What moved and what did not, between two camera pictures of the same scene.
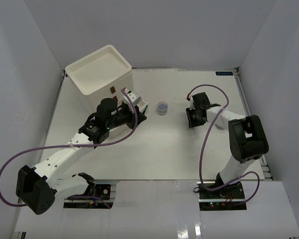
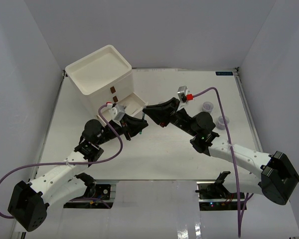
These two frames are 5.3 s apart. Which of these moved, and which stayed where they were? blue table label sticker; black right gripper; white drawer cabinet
Moved: black right gripper
Stayed: blue table label sticker; white drawer cabinet
